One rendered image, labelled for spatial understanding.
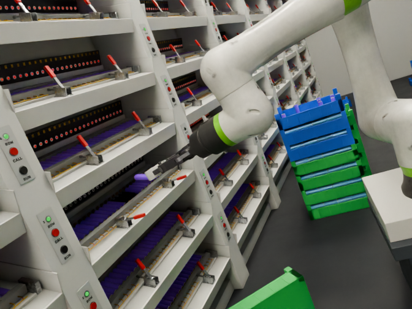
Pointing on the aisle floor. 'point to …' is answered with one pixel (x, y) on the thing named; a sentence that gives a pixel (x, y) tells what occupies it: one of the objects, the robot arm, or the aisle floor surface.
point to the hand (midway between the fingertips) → (157, 170)
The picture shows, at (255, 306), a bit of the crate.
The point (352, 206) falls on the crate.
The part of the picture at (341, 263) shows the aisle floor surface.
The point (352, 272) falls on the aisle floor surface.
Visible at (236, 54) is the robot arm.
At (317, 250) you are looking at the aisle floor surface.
